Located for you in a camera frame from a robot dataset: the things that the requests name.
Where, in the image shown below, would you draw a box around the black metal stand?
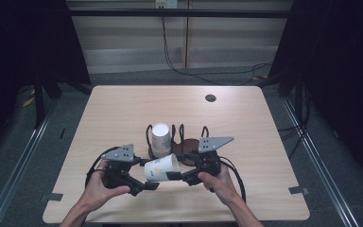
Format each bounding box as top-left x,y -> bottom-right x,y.
33,70 -> 47,130

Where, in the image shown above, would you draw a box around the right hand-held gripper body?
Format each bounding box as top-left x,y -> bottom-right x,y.
181,135 -> 235,186

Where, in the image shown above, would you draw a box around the white wall outlet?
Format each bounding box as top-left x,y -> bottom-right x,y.
155,0 -> 179,9

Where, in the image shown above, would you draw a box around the long black power cable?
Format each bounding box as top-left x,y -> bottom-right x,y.
161,8 -> 273,87

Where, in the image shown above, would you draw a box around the person's right hand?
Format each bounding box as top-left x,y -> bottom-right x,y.
197,164 -> 244,208

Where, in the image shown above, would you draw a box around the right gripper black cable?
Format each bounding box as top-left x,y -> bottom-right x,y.
218,155 -> 248,203

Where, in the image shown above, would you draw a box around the black curtain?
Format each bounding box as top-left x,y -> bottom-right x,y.
0,0 -> 92,155
269,0 -> 363,190

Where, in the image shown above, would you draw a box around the metal floor rail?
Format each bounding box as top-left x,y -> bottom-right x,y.
281,96 -> 361,227
0,105 -> 59,227

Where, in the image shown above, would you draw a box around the black horizontal frame bar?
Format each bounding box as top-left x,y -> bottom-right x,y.
67,8 -> 292,19

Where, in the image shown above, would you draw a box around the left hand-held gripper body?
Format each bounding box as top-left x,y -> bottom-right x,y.
100,143 -> 142,190

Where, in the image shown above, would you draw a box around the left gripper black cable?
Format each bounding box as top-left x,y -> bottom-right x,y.
84,146 -> 122,190

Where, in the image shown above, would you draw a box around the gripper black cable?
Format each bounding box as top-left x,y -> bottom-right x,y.
218,155 -> 248,203
84,146 -> 122,190

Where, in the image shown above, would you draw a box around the person's left hand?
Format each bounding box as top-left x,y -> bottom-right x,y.
80,159 -> 132,211

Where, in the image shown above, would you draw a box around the black floor cables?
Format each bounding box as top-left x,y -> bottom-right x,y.
278,94 -> 312,160

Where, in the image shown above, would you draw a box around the floral white paper cup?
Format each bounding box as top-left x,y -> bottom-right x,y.
144,153 -> 182,183

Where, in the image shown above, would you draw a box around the yellow floor tape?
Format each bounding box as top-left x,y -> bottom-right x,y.
21,89 -> 36,108

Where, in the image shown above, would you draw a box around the grey tape strip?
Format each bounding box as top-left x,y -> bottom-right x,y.
288,185 -> 311,196
39,192 -> 64,203

